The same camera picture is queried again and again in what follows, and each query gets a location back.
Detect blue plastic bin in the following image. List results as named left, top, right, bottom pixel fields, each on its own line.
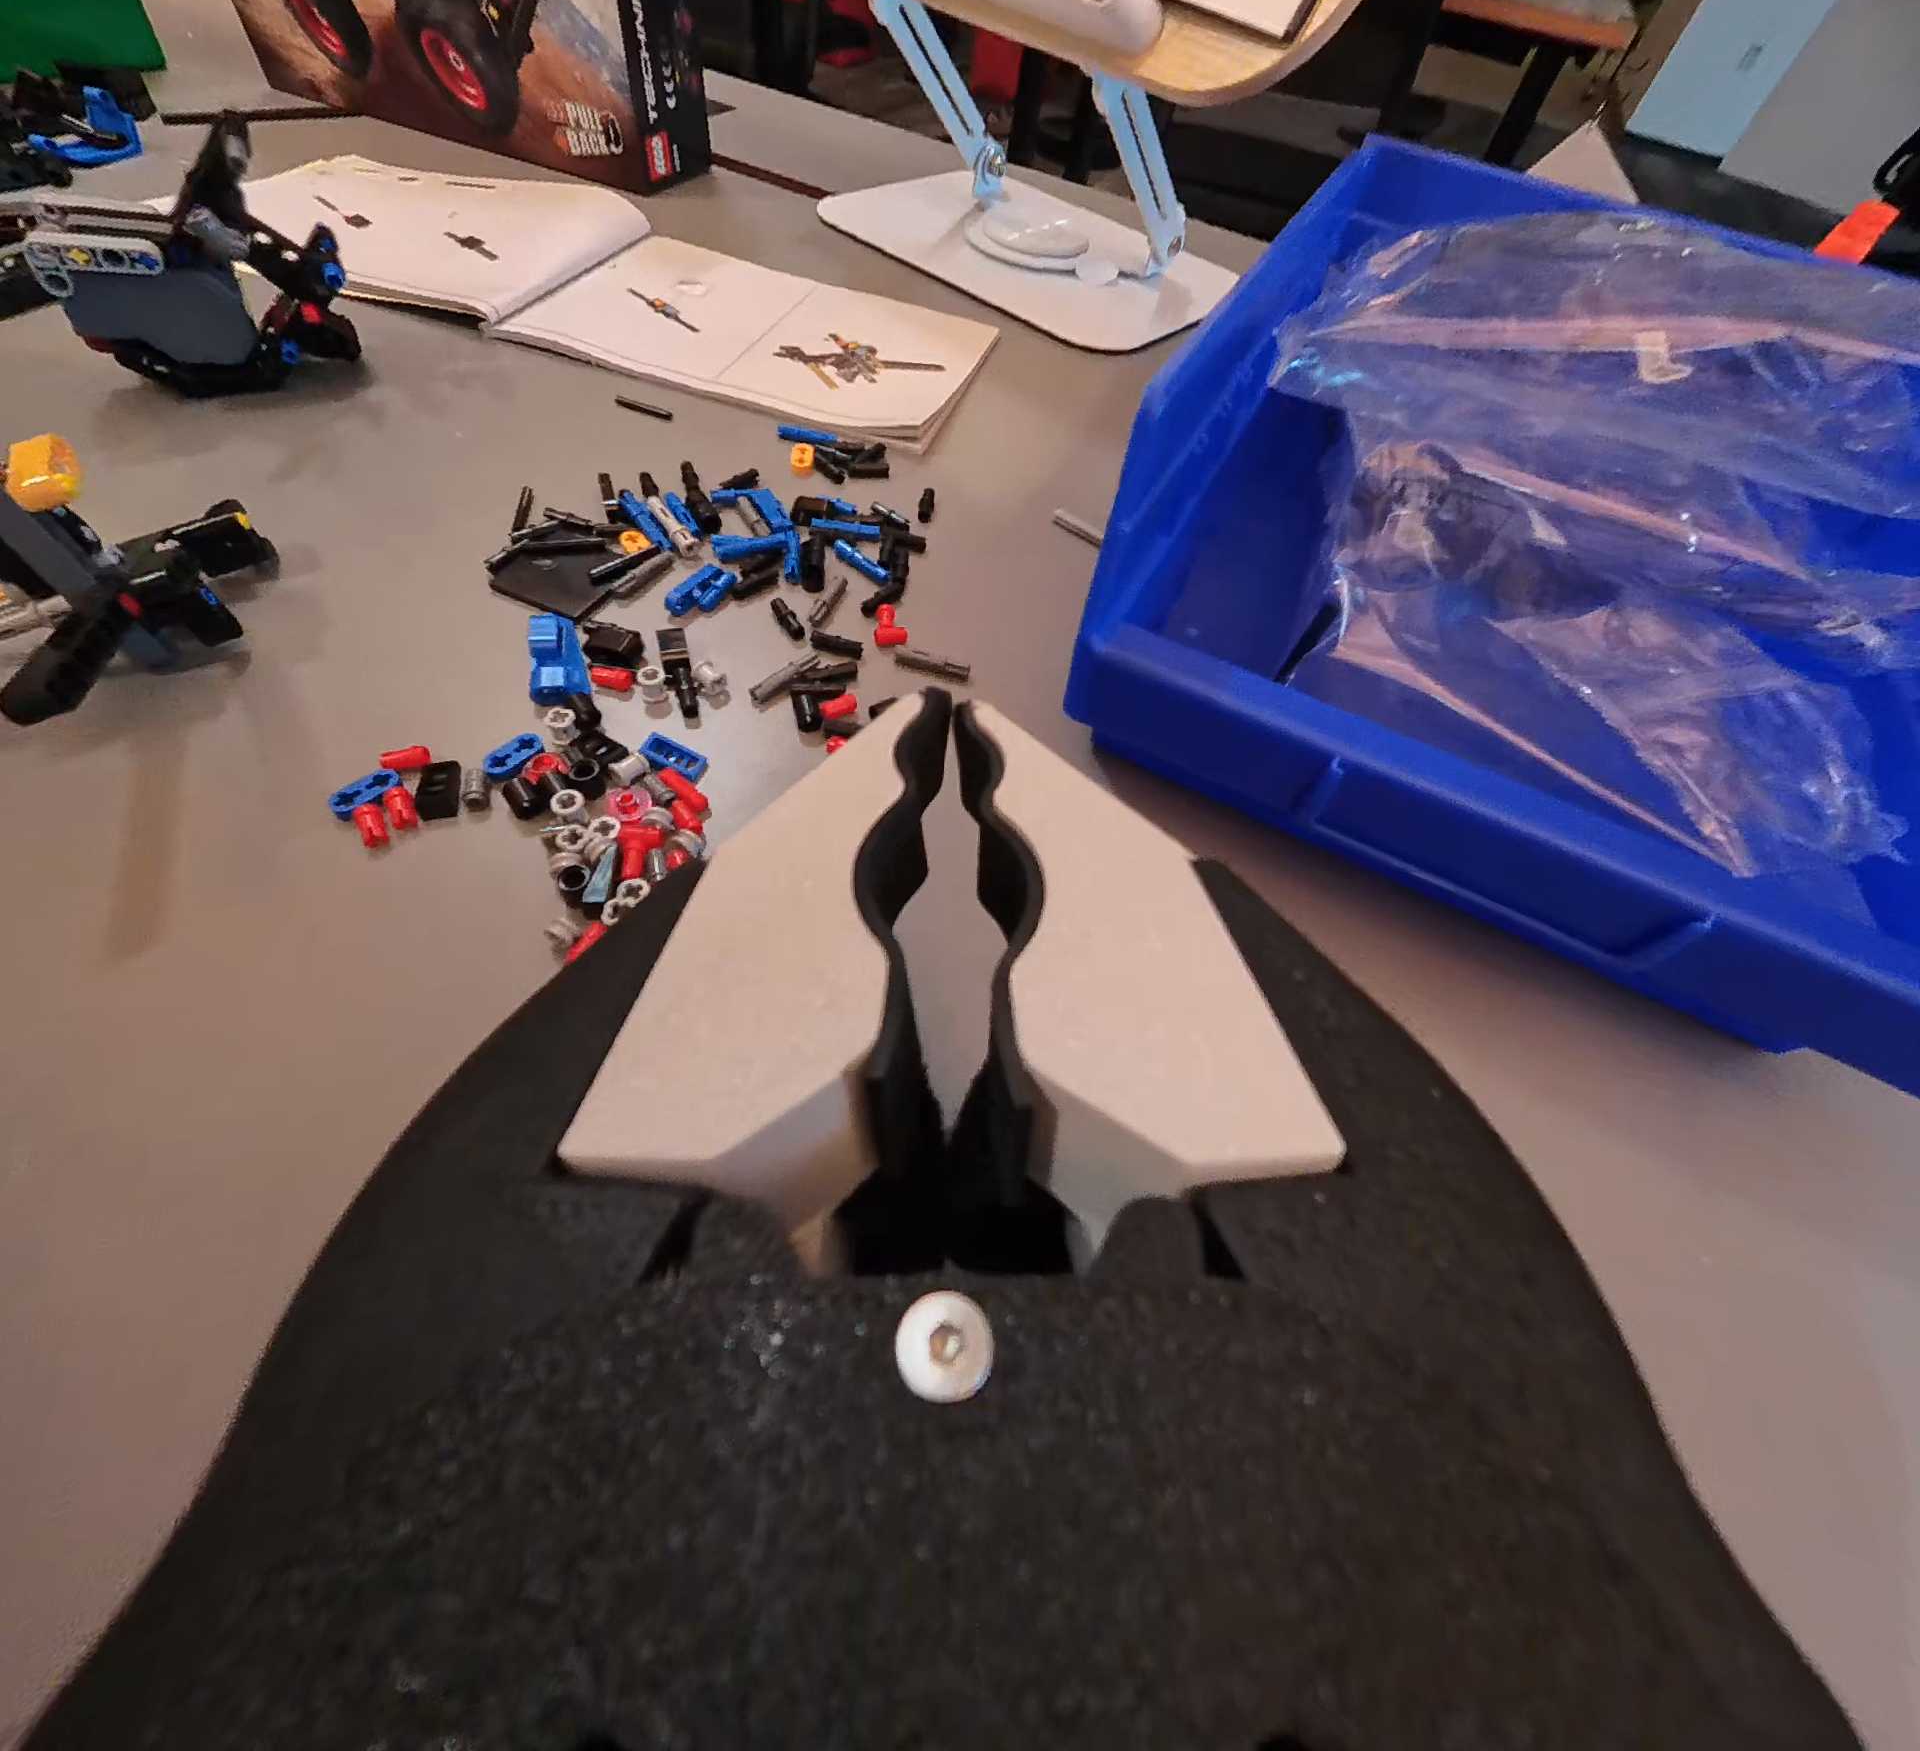
left=1065, top=135, right=1920, bottom=1054

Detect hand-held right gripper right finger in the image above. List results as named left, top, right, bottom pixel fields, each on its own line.
left=953, top=697, right=1347, bottom=1276

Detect black orange lego assembly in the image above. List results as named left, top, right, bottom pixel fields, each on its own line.
left=0, top=432, right=283, bottom=728

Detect open lego instruction booklet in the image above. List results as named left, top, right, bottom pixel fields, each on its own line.
left=241, top=153, right=1002, bottom=455

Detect blue black lego pieces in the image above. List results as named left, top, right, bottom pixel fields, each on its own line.
left=0, top=70, right=160, bottom=194

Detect pile of small lego pieces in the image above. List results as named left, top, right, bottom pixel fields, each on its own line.
left=327, top=424, right=975, bottom=964

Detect grey blue lego chassis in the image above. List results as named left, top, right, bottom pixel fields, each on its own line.
left=0, top=108, right=365, bottom=400

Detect wooden side table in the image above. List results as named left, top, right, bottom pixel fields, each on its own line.
left=1440, top=0, right=1641, bottom=60

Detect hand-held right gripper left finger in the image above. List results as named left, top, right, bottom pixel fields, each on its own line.
left=559, top=689, right=956, bottom=1276

